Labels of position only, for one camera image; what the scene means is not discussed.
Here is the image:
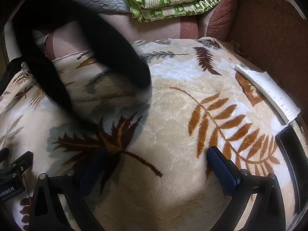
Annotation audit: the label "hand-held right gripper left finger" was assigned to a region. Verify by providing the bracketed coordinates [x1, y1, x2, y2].
[29, 148, 116, 231]

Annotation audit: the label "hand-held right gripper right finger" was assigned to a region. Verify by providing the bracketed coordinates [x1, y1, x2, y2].
[206, 146, 293, 231]

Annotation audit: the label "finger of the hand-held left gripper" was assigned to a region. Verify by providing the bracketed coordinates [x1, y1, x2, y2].
[5, 150, 34, 174]

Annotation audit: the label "black pants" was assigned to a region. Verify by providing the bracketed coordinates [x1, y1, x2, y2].
[5, 0, 151, 126]

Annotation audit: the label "leaf print fleece blanket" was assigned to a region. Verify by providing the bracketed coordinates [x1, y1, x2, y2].
[0, 37, 299, 231]

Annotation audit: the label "white notebook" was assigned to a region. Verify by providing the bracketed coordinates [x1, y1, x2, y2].
[234, 64, 301, 126]

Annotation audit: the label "pink and red sofa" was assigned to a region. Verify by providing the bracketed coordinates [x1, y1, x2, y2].
[31, 0, 241, 60]

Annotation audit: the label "green patterned folded blanket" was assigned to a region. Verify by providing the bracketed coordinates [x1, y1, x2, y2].
[115, 0, 229, 23]

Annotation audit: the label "black curved frame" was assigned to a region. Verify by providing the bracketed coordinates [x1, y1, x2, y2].
[275, 115, 308, 214]

